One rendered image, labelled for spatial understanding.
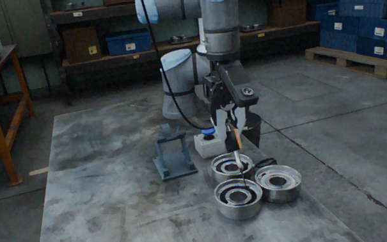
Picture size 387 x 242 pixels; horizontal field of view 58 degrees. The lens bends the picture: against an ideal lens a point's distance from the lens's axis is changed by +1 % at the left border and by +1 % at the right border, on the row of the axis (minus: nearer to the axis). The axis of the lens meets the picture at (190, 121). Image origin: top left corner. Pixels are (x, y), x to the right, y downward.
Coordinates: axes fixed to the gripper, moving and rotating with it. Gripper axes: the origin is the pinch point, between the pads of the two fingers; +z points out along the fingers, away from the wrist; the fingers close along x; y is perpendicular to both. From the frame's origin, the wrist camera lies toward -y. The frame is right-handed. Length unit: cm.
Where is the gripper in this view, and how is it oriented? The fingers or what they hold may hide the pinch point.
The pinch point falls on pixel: (231, 136)
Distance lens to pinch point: 82.4
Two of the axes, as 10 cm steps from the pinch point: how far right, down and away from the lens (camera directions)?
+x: -9.4, 2.2, -2.5
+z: 1.0, 9.1, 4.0
